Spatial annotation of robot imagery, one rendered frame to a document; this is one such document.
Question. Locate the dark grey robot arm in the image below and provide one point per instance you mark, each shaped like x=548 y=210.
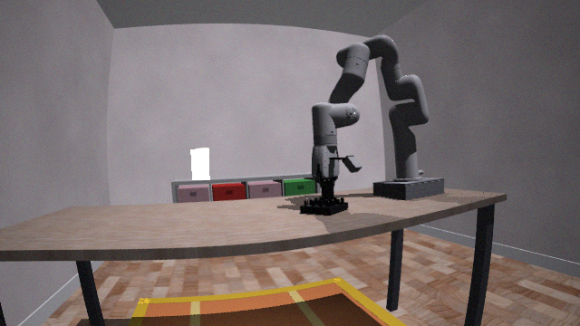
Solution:
x=354 y=60

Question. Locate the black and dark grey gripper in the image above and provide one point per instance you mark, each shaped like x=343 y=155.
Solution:
x=325 y=169

